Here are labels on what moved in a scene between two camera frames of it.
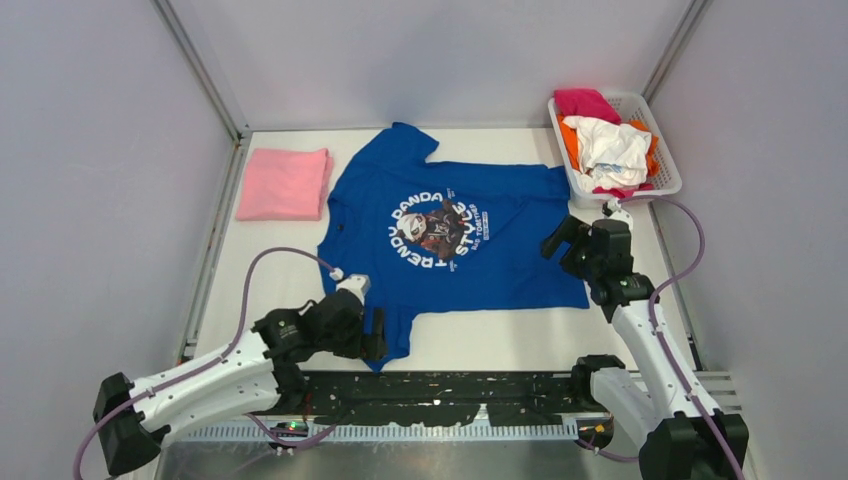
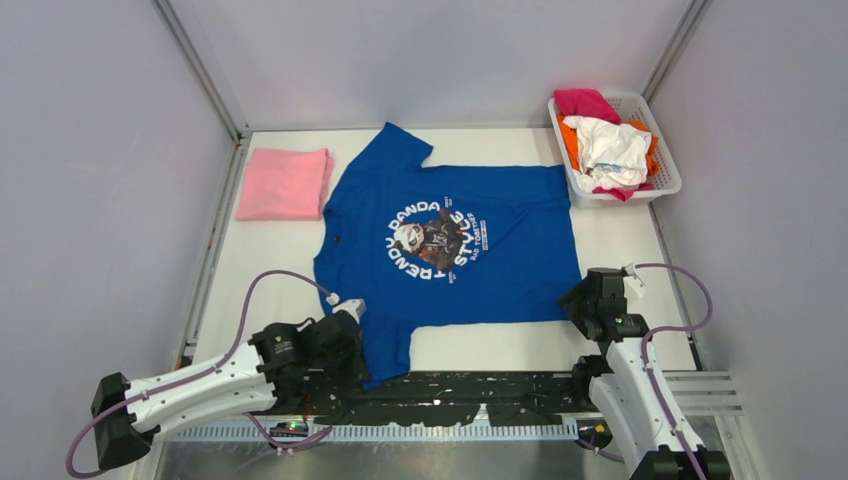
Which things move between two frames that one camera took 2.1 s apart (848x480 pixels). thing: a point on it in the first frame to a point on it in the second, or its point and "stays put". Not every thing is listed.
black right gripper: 565,232 to 572,300
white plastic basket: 630,107 stays put
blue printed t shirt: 433,235 stays put
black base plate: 436,398 stays put
